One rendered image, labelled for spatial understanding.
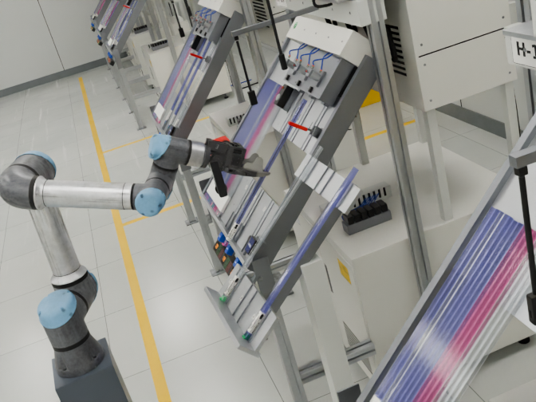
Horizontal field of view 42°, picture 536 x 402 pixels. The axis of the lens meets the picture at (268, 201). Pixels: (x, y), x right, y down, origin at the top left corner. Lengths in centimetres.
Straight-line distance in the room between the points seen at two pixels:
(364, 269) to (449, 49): 72
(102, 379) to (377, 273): 91
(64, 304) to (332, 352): 80
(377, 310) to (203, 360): 100
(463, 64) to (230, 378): 153
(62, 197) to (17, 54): 881
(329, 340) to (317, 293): 16
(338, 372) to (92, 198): 84
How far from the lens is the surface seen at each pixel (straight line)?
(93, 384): 226
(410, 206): 218
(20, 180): 204
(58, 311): 217
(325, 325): 196
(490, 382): 263
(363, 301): 230
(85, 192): 197
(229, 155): 204
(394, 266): 229
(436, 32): 213
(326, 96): 206
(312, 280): 188
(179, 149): 200
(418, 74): 213
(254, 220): 222
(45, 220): 220
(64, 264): 225
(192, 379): 300
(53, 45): 1073
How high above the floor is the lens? 171
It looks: 23 degrees down
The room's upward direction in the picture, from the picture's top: 16 degrees counter-clockwise
